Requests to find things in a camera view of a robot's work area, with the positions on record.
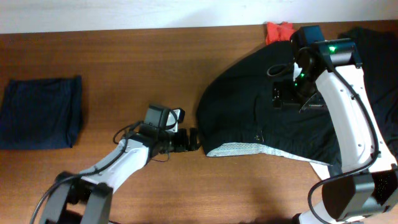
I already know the black shorts white lining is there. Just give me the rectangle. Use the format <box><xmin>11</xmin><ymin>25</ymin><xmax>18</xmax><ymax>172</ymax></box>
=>
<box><xmin>196</xmin><ymin>41</ymin><xmax>341</xmax><ymax>166</ymax></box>

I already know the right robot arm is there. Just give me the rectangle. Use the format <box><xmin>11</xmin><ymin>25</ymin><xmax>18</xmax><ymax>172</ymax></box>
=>
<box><xmin>272</xmin><ymin>26</ymin><xmax>397</xmax><ymax>223</ymax></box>

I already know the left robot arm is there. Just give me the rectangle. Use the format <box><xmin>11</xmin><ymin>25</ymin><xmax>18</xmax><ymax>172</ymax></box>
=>
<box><xmin>30</xmin><ymin>105</ymin><xmax>200</xmax><ymax>224</ymax></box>

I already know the orange red garment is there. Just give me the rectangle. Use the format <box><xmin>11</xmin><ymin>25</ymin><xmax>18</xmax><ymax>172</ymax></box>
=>
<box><xmin>266</xmin><ymin>22</ymin><xmax>295</xmax><ymax>45</ymax></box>

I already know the white garment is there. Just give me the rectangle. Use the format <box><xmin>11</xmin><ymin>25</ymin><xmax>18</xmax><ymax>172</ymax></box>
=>
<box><xmin>310</xmin><ymin>162</ymin><xmax>331</xmax><ymax>180</ymax></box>

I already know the black garment pile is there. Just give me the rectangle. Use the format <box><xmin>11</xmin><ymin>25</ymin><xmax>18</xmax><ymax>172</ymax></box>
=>
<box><xmin>338</xmin><ymin>27</ymin><xmax>397</xmax><ymax>157</ymax></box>

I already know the folded navy blue cloth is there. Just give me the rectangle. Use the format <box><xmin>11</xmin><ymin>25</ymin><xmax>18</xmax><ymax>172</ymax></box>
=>
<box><xmin>1</xmin><ymin>76</ymin><xmax>83</xmax><ymax>150</ymax></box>

